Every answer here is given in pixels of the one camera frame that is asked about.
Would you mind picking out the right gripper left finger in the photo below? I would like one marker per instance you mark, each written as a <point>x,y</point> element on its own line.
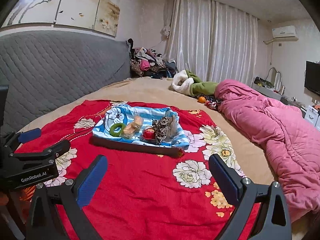
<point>44,221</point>

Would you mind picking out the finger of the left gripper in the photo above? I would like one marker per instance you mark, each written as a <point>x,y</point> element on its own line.
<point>22,137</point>
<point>50,153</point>

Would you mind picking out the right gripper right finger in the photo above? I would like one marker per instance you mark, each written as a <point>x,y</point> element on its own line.
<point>273,219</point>

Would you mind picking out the green fuzzy hair scrunchie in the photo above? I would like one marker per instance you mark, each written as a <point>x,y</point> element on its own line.
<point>116,129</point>

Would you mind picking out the small bread package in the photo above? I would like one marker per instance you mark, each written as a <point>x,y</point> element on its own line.
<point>129,130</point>

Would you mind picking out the red Kinder egg toy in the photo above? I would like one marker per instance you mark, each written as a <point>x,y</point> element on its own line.
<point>148,134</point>

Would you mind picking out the leopard print scrunchie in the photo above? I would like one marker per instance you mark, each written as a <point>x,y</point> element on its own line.
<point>160,128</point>

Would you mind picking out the large bread package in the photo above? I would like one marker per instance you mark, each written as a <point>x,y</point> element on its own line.
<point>138,122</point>

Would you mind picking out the beige sheer scrunchie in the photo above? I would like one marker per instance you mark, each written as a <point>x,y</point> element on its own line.
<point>173,123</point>

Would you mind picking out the beige bed sheet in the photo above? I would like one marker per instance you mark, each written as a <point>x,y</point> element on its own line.
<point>156,94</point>

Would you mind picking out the grey quilted headboard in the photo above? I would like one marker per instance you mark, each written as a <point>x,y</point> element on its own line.
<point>47,69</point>

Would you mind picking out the pink quilted comforter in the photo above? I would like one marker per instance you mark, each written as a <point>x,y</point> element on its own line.
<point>291,144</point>

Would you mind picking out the red floral blanket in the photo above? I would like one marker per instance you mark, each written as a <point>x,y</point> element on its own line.
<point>145,196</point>

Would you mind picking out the blue striped cartoon tray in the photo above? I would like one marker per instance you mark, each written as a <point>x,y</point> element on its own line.
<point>124,113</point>

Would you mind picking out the white drawer cabinet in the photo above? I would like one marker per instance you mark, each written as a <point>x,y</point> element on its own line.
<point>312,116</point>

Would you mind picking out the pile of clothes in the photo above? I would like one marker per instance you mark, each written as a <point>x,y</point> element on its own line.
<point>148,63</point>

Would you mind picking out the colourful snack wrappers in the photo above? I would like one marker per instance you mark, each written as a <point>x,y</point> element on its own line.
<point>212,103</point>

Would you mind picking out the cluttered side desk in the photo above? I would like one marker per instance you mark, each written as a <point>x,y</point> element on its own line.
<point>273,87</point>

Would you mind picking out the orange fruit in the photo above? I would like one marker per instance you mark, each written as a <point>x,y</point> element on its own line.
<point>201,99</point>

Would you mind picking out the black television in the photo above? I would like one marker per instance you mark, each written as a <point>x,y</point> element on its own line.
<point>312,76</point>

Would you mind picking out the green and white garment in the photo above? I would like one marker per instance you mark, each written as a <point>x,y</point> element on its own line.
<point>187,83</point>

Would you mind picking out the white striped curtain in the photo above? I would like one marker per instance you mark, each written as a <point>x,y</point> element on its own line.
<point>213,40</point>

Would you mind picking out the white air conditioner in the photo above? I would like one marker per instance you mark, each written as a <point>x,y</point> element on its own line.
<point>283,34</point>

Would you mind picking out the floral wall painting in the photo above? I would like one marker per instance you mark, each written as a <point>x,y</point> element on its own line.
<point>98,15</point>

